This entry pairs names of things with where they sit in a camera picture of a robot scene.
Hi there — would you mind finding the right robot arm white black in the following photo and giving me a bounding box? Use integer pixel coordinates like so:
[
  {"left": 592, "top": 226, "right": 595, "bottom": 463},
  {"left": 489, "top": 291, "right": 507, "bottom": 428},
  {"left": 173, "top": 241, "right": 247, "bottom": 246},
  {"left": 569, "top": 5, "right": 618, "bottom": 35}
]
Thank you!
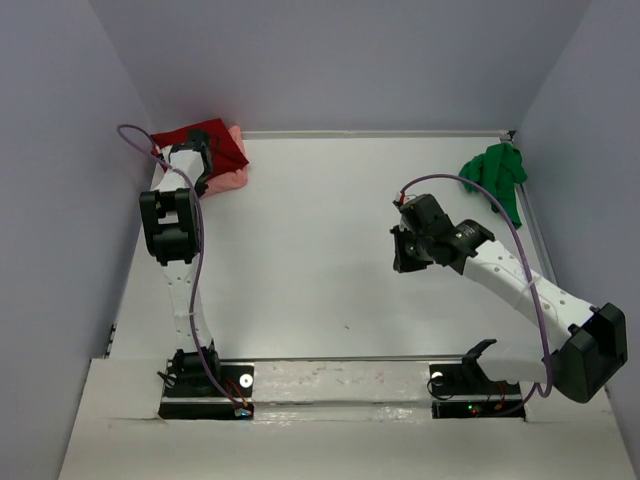
[{"left": 390, "top": 194, "right": 628, "bottom": 404}]

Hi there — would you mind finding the green t-shirt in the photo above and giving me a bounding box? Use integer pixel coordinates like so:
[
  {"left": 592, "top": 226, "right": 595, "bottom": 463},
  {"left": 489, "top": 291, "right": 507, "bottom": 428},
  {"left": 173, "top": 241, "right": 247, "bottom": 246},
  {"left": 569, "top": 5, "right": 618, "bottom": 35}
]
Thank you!
[{"left": 459, "top": 143, "right": 528, "bottom": 229}]

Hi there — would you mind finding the red t-shirt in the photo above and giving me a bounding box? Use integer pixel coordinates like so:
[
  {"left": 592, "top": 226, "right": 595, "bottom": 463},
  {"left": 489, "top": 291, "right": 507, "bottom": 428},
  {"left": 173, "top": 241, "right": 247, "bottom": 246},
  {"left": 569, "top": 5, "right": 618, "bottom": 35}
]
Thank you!
[{"left": 151, "top": 118, "right": 249, "bottom": 178}]

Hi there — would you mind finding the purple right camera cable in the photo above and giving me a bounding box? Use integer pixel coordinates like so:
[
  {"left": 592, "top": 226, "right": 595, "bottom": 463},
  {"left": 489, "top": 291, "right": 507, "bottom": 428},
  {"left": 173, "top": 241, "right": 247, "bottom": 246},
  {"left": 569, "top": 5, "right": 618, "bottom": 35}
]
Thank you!
[{"left": 400, "top": 173, "right": 555, "bottom": 416}]

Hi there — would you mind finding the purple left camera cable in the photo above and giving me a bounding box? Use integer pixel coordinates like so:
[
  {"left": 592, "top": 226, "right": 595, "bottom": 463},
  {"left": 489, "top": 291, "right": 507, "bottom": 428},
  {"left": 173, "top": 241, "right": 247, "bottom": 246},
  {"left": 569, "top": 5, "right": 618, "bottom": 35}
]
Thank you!
[{"left": 115, "top": 123, "right": 251, "bottom": 416}]

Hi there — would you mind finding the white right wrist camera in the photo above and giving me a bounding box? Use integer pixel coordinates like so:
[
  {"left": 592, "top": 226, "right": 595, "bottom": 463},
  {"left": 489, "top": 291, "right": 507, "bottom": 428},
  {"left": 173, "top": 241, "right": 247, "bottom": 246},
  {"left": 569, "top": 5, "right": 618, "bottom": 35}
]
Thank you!
[{"left": 393, "top": 192, "right": 414, "bottom": 208}]

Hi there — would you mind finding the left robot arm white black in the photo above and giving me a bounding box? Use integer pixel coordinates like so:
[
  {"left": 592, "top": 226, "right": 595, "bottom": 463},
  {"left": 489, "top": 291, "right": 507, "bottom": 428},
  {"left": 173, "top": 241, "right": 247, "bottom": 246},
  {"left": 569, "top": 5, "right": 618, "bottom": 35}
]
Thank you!
[{"left": 139, "top": 129, "right": 221, "bottom": 397}]

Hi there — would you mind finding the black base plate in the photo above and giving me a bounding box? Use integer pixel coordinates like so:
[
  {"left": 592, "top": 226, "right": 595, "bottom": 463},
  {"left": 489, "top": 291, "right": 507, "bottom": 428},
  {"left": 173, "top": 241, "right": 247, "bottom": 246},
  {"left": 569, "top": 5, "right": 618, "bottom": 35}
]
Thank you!
[
  {"left": 157, "top": 362, "right": 255, "bottom": 421},
  {"left": 426, "top": 363, "right": 526, "bottom": 420}
]

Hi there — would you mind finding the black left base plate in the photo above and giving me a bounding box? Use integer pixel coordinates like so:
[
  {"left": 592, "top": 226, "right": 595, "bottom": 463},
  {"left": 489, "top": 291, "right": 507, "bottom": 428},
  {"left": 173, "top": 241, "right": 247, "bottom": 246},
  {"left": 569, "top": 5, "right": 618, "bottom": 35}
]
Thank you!
[{"left": 157, "top": 362, "right": 255, "bottom": 421}]

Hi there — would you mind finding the folded pink t-shirt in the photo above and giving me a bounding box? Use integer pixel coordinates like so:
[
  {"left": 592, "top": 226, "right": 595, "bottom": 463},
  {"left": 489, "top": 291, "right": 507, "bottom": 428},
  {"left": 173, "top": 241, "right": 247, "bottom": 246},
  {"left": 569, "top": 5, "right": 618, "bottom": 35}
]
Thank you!
[{"left": 202, "top": 125, "right": 249, "bottom": 198}]

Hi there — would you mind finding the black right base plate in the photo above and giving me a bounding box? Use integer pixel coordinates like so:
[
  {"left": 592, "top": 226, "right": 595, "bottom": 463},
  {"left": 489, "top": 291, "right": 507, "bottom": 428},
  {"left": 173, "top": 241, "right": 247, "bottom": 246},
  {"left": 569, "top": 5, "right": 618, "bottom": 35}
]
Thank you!
[{"left": 426, "top": 363, "right": 526, "bottom": 420}]

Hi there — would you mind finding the purple camera cable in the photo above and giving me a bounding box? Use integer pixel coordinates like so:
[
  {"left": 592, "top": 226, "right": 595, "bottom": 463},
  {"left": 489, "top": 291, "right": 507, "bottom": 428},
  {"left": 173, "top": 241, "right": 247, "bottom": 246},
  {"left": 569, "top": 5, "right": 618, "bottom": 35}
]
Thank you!
[
  {"left": 115, "top": 123, "right": 251, "bottom": 416},
  {"left": 400, "top": 173, "right": 555, "bottom": 416}
]

